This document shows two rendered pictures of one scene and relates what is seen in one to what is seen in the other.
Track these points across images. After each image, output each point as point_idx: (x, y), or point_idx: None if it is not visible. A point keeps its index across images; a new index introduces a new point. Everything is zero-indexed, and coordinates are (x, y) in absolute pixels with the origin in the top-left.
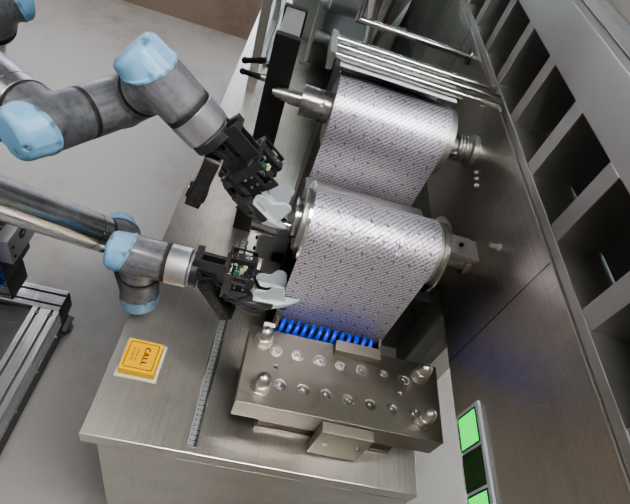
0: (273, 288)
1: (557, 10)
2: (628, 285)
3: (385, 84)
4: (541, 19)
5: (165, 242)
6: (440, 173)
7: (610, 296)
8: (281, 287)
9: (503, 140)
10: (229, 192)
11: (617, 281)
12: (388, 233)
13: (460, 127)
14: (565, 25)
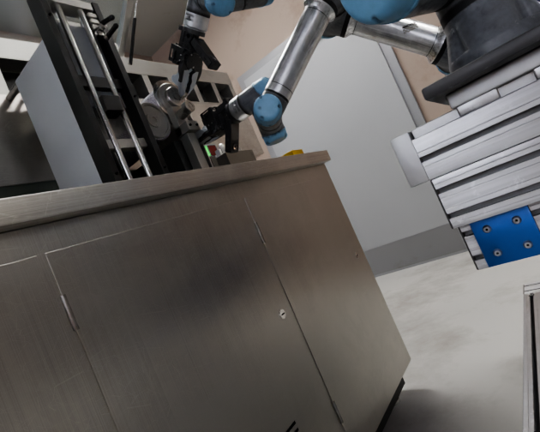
0: (206, 127)
1: (7, 45)
2: (148, 85)
3: (38, 77)
4: None
5: (240, 93)
6: (38, 160)
7: (150, 90)
8: (202, 127)
9: None
10: (201, 61)
11: (147, 87)
12: None
13: (11, 129)
14: (26, 48)
